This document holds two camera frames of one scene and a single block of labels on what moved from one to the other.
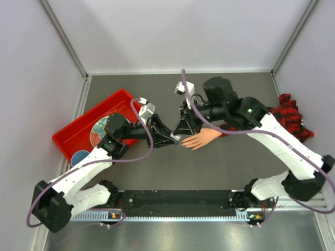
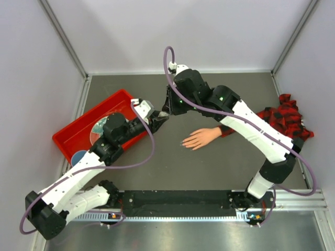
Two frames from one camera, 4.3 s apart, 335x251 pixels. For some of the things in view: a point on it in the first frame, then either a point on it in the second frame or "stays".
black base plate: (177, 203) stays
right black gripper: (187, 124) -> (169, 106)
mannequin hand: (195, 141) stays
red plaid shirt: (286, 114) stays
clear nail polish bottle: (176, 137) -> (163, 113)
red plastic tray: (75, 136) stays
